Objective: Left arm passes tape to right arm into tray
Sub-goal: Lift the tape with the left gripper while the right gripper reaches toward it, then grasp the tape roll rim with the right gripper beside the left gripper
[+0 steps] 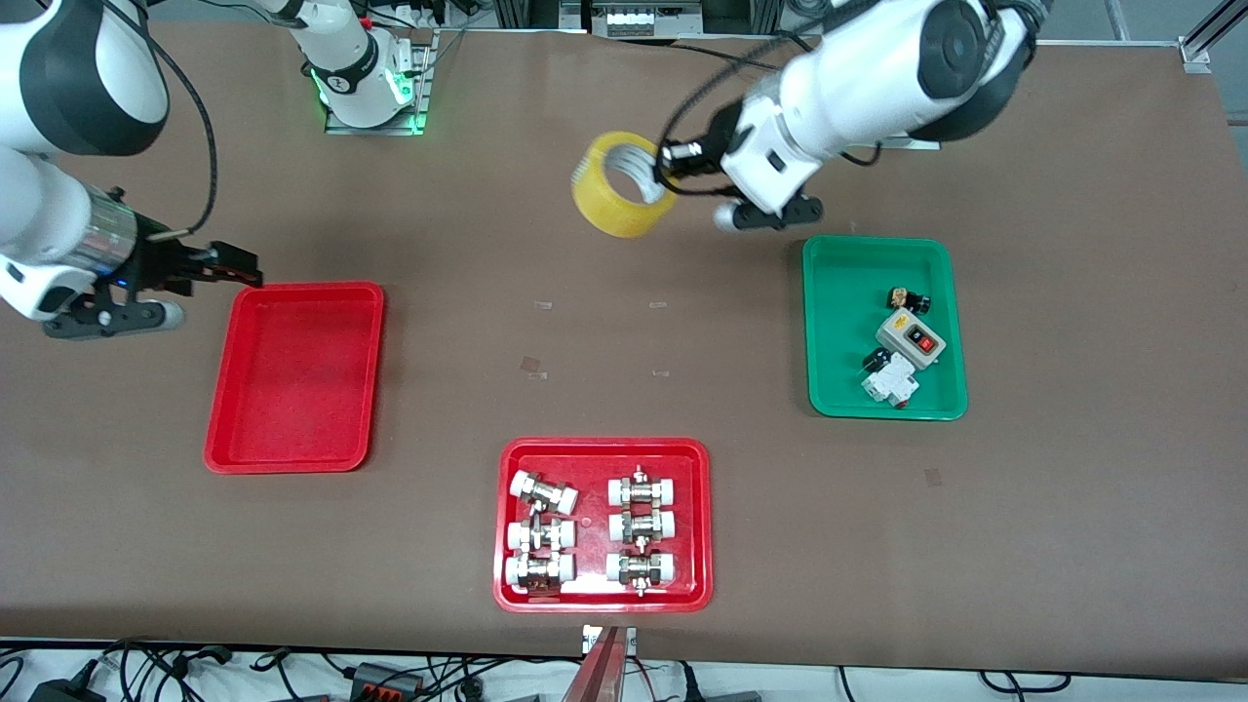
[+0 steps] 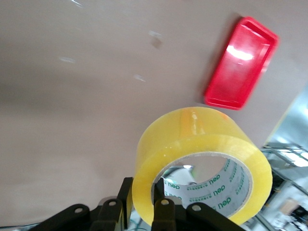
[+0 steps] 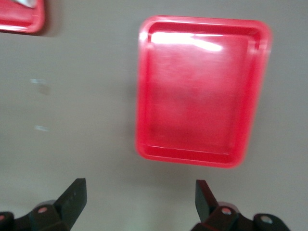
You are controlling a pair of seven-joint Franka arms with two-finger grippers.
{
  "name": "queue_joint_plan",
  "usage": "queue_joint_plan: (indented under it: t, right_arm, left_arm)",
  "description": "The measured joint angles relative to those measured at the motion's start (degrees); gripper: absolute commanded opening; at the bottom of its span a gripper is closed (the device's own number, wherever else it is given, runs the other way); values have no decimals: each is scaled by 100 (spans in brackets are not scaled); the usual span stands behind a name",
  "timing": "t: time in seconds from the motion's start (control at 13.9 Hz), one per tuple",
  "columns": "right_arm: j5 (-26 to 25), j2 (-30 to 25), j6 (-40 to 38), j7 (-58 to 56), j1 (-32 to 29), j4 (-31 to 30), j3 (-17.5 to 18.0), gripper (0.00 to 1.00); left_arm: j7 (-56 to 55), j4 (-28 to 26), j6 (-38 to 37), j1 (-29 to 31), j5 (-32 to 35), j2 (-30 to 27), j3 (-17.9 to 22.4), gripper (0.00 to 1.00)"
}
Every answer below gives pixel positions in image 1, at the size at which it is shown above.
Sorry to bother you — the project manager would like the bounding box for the black power adapter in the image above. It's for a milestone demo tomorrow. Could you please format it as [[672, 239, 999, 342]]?
[[27, 673, 106, 702]]

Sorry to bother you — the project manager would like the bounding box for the black floor cable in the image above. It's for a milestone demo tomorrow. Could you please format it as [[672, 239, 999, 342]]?
[[978, 669, 1073, 695]]

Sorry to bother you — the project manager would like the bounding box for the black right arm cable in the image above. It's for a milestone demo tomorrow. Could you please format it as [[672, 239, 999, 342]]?
[[102, 0, 217, 241]]

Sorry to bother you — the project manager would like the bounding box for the small silver bracket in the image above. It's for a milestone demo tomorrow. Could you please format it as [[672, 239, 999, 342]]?
[[582, 624, 638, 656]]

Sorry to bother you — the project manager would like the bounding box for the black plug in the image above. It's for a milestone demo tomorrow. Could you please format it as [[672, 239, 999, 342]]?
[[673, 663, 763, 702]]

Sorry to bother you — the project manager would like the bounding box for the black table cable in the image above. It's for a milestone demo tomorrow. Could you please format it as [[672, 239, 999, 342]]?
[[671, 37, 781, 59]]

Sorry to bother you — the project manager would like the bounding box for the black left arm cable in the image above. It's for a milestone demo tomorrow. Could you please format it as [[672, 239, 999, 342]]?
[[663, 29, 830, 147]]

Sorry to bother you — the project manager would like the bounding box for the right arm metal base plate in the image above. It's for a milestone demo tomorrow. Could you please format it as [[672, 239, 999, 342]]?
[[326, 29, 432, 136]]

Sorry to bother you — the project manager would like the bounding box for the grey on-off switch box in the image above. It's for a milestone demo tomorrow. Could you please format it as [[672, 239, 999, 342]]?
[[875, 310, 949, 370]]

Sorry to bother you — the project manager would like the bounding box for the green plastic tray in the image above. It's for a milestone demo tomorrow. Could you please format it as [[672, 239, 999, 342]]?
[[802, 234, 969, 422]]

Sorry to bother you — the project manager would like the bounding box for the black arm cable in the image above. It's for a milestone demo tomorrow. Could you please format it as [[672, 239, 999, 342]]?
[[102, 0, 217, 241], [663, 29, 830, 147]]

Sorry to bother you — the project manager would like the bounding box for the white capped metal pipe fitting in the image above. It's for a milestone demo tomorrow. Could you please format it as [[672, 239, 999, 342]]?
[[605, 551, 677, 597], [505, 554, 576, 594], [607, 509, 677, 545], [607, 466, 679, 507], [510, 471, 579, 515], [507, 517, 576, 553]]

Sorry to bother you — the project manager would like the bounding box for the black orange power brick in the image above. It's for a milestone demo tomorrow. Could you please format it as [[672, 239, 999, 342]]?
[[349, 661, 430, 701]]

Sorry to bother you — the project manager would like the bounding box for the white circuit breaker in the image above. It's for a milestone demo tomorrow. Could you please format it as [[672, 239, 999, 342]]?
[[860, 353, 920, 409]]

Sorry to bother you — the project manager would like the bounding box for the grey terminal box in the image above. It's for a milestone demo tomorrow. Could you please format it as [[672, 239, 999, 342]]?
[[588, 0, 705, 40]]

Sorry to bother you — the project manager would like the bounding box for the yellow tape roll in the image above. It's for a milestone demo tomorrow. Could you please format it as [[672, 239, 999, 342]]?
[[571, 131, 681, 240]]

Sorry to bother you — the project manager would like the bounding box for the red aluminium rail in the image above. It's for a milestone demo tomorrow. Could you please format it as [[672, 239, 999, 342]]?
[[561, 627, 627, 702]]

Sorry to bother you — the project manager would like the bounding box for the red plastic tray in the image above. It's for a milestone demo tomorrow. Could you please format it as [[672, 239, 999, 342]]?
[[203, 281, 386, 476], [492, 437, 715, 615]]

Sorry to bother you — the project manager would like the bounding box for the aluminium frame post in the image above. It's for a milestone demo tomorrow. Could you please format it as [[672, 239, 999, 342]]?
[[492, 0, 562, 28], [702, 0, 781, 35]]

